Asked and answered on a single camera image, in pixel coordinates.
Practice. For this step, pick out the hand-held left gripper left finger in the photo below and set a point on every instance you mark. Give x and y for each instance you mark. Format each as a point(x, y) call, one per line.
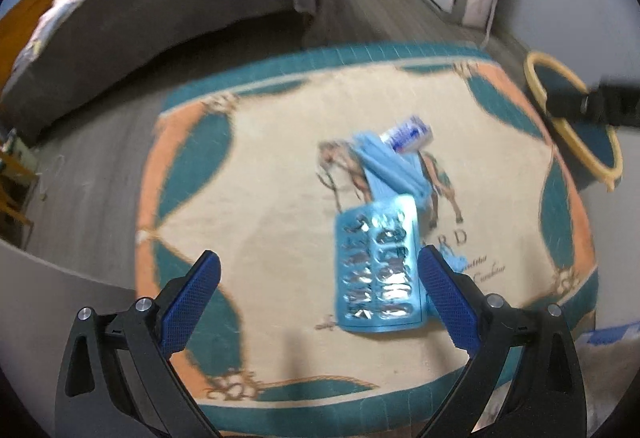
point(192, 303)

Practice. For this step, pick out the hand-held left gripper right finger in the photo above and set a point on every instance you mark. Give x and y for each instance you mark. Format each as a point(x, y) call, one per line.
point(447, 298)

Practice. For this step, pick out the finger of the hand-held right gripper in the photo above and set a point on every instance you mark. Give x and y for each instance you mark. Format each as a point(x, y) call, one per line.
point(610, 103)

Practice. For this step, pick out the yellow-rimmed teal waste bin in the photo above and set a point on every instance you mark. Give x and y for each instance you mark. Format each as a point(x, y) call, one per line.
point(595, 148)

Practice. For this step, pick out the blue blister pack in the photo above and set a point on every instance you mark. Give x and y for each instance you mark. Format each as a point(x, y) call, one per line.
point(375, 278)

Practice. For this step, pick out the patterned teal orange rug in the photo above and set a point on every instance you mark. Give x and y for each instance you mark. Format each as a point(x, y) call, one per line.
point(260, 198)

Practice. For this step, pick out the blue face mask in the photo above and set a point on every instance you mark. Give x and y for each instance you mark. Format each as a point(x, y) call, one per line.
point(385, 168)

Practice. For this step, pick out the blue and white box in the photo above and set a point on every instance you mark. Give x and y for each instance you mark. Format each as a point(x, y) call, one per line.
point(612, 335)

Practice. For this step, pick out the blue and white small packet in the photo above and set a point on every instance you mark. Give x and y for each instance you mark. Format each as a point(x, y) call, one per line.
point(407, 133)

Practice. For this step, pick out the wooden chair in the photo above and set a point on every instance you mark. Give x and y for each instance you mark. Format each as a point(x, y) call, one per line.
point(15, 188)

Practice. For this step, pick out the bed with grey cover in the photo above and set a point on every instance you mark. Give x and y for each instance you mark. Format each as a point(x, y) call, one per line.
point(175, 8)

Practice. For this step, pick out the wooden headboard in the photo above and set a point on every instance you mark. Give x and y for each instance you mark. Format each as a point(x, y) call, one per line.
point(30, 13)

